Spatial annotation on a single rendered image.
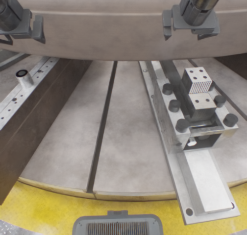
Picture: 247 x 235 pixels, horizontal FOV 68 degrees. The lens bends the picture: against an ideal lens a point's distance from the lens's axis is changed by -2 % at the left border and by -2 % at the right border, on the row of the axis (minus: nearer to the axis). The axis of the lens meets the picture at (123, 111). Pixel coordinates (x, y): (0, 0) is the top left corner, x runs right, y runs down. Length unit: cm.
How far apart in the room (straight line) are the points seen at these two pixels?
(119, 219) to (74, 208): 44
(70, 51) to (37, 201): 113
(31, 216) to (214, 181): 126
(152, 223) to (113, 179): 33
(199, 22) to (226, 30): 67
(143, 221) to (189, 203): 28
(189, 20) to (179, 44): 59
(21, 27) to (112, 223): 107
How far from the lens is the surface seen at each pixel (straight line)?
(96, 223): 125
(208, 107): 105
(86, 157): 133
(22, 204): 171
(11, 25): 53
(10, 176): 135
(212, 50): 120
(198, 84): 106
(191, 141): 111
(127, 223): 124
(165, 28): 52
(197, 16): 48
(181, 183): 123
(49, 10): 108
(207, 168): 120
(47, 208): 162
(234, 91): 196
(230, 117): 111
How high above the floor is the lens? 148
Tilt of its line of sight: 50 degrees down
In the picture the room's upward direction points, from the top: 1 degrees counter-clockwise
